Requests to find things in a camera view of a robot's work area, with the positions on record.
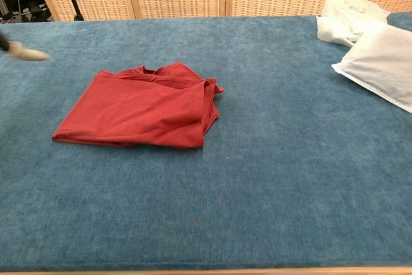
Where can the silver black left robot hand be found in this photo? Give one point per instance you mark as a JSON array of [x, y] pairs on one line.
[[22, 51]]

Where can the red T-shirt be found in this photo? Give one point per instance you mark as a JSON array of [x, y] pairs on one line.
[[138, 110]]

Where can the blue table cover mat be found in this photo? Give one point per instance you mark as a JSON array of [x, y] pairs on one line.
[[206, 217]]

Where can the frosted bag with printed label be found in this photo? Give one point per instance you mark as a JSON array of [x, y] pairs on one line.
[[341, 24]]

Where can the plain frosted plastic bag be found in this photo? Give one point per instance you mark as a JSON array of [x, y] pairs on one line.
[[383, 65]]

